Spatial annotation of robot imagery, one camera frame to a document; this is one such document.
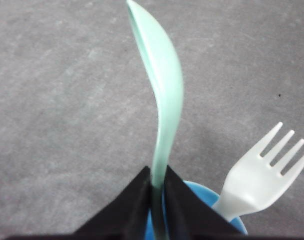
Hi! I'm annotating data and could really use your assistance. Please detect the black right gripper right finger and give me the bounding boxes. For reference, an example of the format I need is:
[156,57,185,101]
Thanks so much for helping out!
[164,165,245,240]

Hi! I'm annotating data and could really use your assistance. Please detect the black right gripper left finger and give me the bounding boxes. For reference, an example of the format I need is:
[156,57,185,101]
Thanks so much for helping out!
[7,166,151,240]

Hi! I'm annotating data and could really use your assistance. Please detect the light blue plastic cup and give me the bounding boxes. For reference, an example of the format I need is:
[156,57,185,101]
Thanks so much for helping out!
[144,180,248,240]

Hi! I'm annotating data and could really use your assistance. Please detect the white plastic fork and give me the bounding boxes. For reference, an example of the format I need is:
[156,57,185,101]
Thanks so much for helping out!
[212,122,304,221]

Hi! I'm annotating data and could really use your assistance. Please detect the mint green plastic spoon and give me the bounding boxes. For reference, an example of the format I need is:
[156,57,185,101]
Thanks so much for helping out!
[126,0,184,240]

